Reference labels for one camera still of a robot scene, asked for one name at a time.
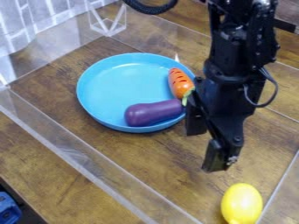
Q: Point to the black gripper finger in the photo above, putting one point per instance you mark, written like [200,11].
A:
[221,156]
[196,123]

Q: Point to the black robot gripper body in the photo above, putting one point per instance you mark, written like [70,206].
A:
[229,98]

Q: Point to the orange toy carrot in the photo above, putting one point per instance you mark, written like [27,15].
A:
[181,84]

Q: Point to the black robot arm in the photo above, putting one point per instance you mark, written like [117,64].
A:
[244,38]

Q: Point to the purple toy eggplant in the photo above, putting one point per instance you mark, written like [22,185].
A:
[145,114]

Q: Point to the yellow toy lemon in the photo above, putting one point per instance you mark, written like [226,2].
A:
[242,204]

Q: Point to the blue plastic plate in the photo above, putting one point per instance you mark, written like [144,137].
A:
[123,80]

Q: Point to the clear acrylic barrier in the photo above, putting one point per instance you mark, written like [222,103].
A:
[85,174]

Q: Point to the blue object at corner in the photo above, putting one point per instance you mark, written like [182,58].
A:
[10,210]

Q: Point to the white checkered curtain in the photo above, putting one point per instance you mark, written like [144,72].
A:
[25,18]

